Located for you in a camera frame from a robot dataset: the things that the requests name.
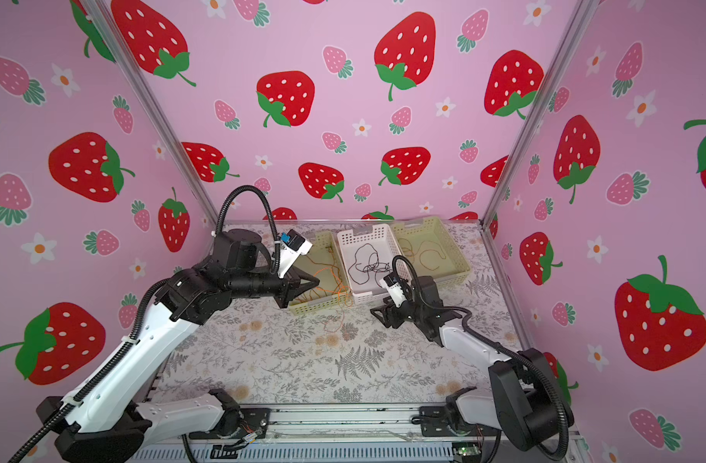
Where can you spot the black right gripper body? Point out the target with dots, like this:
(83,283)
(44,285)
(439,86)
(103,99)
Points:
(407,311)

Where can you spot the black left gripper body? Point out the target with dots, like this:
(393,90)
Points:
(282,290)

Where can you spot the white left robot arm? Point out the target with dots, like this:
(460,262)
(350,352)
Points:
(100,421)

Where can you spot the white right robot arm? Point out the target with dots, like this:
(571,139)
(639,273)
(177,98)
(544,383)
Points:
(525,403)

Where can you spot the left green perforated basket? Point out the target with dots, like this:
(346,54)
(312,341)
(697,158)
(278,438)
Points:
(324,262)

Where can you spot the green perforated basket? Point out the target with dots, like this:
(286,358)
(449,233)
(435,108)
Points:
(324,262)
(432,250)

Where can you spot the white perforated basket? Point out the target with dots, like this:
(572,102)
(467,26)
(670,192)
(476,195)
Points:
(367,255)

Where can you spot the right green perforated basket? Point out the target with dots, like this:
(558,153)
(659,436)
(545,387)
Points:
(432,250)

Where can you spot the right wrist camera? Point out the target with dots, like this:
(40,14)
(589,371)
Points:
(397,288)

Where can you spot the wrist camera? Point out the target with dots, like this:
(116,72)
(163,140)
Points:
(292,246)
(397,288)

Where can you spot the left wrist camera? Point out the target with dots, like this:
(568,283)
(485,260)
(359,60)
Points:
(292,246)

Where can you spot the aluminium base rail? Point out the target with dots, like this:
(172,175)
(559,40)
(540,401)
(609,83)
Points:
(368,432)

